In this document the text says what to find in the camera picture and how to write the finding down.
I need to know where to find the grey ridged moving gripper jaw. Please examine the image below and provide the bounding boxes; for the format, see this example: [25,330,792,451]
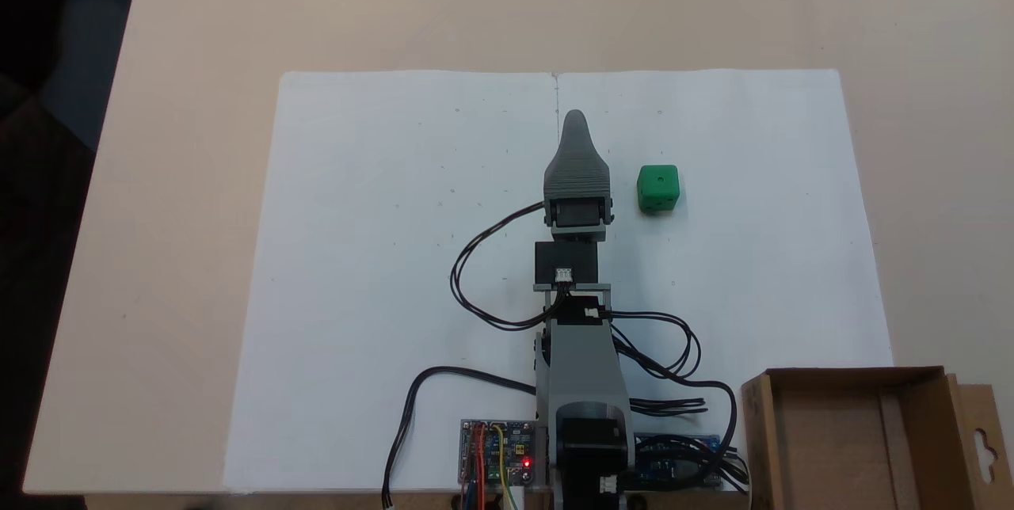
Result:
[543,109,616,226]

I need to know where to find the green die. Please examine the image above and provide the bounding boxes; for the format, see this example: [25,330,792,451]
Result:
[637,165,680,215]

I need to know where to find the white paper sheet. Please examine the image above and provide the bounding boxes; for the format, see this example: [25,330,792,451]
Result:
[223,70,561,493]
[555,69,895,493]

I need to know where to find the blue circuit board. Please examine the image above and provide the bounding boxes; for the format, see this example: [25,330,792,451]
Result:
[634,432,725,489]

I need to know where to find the brown cardboard box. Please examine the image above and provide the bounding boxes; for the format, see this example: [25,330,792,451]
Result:
[741,366,1001,510]

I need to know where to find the black gripper motor cable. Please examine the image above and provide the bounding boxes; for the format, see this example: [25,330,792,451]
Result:
[448,204,568,332]

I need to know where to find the black arm motor cable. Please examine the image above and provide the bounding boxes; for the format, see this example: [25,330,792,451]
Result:
[600,309,703,381]

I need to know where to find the circuit board with coloured wires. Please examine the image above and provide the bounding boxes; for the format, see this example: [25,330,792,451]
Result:
[459,418,548,510]

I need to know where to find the black base motor cable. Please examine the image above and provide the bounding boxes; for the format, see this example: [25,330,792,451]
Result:
[614,336,751,493]

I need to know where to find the black power cable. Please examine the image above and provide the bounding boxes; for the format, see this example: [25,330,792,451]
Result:
[382,366,539,510]

